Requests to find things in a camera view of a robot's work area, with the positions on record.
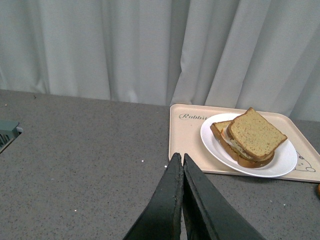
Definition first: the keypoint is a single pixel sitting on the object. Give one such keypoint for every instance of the pink rabbit tray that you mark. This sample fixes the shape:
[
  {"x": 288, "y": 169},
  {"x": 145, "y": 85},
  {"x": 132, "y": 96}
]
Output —
[{"x": 185, "y": 138}]

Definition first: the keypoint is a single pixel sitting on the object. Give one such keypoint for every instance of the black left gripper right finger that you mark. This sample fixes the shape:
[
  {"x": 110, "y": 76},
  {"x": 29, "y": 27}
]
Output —
[{"x": 207, "y": 214}]

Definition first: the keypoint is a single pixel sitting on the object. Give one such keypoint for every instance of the green vent fixture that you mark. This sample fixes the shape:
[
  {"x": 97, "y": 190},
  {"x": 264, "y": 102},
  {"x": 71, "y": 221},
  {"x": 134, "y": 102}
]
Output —
[{"x": 9, "y": 131}]

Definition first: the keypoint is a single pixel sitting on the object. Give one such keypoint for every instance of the grey curtain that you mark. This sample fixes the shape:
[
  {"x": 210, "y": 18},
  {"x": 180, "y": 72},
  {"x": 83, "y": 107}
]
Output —
[{"x": 263, "y": 54}]

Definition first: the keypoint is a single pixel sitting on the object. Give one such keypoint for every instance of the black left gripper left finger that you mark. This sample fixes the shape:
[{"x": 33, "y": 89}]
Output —
[{"x": 161, "y": 219}]

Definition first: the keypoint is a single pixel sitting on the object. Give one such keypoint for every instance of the white round plate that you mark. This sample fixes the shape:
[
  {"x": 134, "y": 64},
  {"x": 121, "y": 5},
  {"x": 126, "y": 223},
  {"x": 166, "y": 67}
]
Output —
[{"x": 283, "y": 162}]

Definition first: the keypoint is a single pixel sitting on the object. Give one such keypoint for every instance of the bottom bread slice with filling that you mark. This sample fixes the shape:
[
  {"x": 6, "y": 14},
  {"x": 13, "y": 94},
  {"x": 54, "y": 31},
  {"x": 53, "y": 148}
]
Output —
[{"x": 219, "y": 131}]

